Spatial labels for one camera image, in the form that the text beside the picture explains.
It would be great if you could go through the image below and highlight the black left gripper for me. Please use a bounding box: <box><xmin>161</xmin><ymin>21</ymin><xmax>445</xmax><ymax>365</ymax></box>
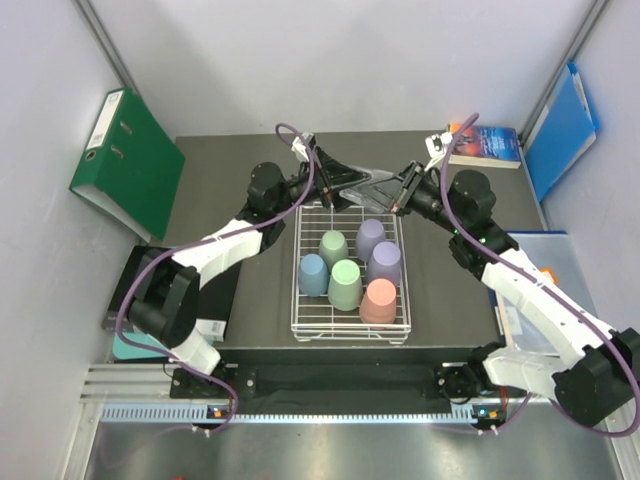
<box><xmin>272</xmin><ymin>146</ymin><xmax>371</xmax><ymax>215</ymax></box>

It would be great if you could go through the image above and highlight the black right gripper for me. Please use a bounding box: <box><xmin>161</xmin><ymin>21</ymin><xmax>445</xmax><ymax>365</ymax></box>
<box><xmin>359</xmin><ymin>162</ymin><xmax>465</xmax><ymax>236</ymax></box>

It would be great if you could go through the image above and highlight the clear plastic cup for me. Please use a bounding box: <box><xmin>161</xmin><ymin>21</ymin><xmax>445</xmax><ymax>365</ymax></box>
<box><xmin>338</xmin><ymin>166</ymin><xmax>395</xmax><ymax>214</ymax></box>

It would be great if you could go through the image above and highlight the purple cup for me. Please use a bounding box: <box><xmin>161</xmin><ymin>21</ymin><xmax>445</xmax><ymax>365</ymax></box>
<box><xmin>366</xmin><ymin>241</ymin><xmax>402</xmax><ymax>286</ymax></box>
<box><xmin>355</xmin><ymin>218</ymin><xmax>386</xmax><ymax>262</ymax></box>

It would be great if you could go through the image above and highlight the dark green cup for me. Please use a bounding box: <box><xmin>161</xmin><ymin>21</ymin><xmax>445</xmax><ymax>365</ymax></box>
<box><xmin>319</xmin><ymin>230</ymin><xmax>349</xmax><ymax>271</ymax></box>

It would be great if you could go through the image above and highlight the purple cup front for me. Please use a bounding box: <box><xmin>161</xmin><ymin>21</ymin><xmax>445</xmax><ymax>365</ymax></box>
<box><xmin>366</xmin><ymin>241</ymin><xmax>402</xmax><ymax>286</ymax></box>

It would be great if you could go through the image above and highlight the light green cup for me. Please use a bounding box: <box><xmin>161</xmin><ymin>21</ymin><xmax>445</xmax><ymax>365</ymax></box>
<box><xmin>327</xmin><ymin>259</ymin><xmax>363</xmax><ymax>312</ymax></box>

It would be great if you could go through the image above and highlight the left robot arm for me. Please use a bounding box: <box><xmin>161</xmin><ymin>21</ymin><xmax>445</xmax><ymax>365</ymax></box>
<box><xmin>116</xmin><ymin>140</ymin><xmax>374</xmax><ymax>397</ymax></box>

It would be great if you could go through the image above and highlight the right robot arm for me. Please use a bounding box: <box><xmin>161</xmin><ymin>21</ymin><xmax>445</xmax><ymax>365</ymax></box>
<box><xmin>361</xmin><ymin>162</ymin><xmax>639</xmax><ymax>429</ymax></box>

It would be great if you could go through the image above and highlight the blue paperback book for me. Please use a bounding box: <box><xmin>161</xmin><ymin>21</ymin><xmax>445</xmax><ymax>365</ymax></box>
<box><xmin>449</xmin><ymin>125</ymin><xmax>522</xmax><ymax>169</ymax></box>

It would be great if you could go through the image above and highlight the blue cup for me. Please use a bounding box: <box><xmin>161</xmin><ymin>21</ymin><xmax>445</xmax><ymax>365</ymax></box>
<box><xmin>298</xmin><ymin>254</ymin><xmax>329</xmax><ymax>297</ymax></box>

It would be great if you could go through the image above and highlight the pink cup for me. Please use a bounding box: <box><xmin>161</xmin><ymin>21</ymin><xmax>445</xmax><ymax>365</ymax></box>
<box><xmin>359</xmin><ymin>278</ymin><xmax>397</xmax><ymax>325</ymax></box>

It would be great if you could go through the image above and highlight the blue folder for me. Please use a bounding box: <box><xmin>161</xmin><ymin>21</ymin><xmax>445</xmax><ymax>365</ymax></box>
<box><xmin>525</xmin><ymin>62</ymin><xmax>600</xmax><ymax>201</ymax></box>

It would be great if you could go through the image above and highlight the white wire dish rack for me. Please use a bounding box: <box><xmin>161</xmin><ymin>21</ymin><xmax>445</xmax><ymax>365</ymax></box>
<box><xmin>291</xmin><ymin>202</ymin><xmax>411</xmax><ymax>345</ymax></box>

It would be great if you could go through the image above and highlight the green ring binder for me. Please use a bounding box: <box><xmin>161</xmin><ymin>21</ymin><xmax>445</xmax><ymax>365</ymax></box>
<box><xmin>69</xmin><ymin>87</ymin><xmax>185</xmax><ymax>242</ymax></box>

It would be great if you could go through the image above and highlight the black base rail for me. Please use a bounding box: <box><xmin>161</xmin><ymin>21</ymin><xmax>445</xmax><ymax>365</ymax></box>
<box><xmin>168</xmin><ymin>362</ymin><xmax>526</xmax><ymax>414</ymax></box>

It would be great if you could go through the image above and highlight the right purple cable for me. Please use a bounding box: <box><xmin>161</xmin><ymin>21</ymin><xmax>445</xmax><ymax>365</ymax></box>
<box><xmin>432</xmin><ymin>112</ymin><xmax>640</xmax><ymax>439</ymax></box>

